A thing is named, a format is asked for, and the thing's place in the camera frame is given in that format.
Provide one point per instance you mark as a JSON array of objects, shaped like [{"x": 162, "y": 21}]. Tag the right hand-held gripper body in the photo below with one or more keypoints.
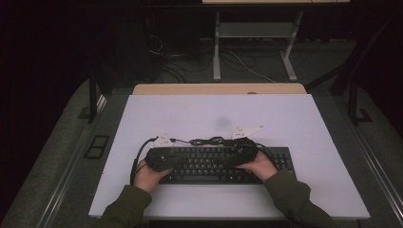
[{"x": 247, "y": 148}]

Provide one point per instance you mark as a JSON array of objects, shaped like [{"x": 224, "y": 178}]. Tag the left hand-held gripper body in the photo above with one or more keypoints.
[{"x": 157, "y": 158}]

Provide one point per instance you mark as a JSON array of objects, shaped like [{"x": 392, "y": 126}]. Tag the black computer keyboard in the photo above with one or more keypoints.
[{"x": 206, "y": 163}]

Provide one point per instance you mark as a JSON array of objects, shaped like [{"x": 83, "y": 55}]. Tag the person's left hand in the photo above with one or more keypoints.
[{"x": 149, "y": 179}]

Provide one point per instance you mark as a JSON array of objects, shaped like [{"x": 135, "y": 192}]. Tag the person's right hand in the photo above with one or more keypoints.
[{"x": 261, "y": 166}]

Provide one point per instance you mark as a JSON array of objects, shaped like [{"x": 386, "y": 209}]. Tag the white foam board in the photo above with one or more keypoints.
[{"x": 221, "y": 110}]

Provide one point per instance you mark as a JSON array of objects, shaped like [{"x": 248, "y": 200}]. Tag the black metal stand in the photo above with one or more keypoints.
[
  {"x": 354, "y": 104},
  {"x": 92, "y": 101}
]

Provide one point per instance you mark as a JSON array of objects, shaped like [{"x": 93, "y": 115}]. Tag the black floor socket frame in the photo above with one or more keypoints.
[{"x": 96, "y": 146}]

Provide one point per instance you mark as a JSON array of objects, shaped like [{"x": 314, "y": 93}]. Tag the metal floor rail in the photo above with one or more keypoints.
[
  {"x": 380, "y": 177},
  {"x": 68, "y": 180}
]

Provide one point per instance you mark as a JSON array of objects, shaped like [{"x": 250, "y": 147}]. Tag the white metal desk frame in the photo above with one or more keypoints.
[{"x": 255, "y": 30}]

